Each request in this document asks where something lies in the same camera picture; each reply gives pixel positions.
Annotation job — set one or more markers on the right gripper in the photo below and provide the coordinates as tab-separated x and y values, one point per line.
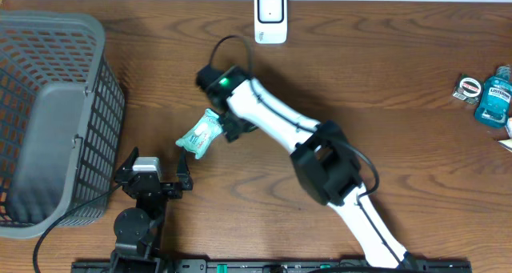
230	132

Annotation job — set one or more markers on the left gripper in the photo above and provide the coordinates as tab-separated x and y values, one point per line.
173	191

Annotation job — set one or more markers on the teal wet wipes pack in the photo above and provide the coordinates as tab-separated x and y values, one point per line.
198	139

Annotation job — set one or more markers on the small green box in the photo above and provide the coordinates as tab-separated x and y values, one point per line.
468	89

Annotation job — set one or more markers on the teal mouthwash bottle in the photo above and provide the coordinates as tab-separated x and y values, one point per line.
493	109

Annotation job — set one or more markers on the orange snack bag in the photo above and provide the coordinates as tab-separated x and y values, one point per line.
507	143

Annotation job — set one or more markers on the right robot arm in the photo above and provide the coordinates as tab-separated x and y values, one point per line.
326	165

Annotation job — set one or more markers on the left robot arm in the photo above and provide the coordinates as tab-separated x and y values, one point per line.
138	229

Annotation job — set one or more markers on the white barcode scanner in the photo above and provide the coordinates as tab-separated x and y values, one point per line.
270	21

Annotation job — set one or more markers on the grey plastic basket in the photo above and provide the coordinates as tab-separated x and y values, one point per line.
61	117

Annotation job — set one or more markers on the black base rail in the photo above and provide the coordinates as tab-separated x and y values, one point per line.
349	265

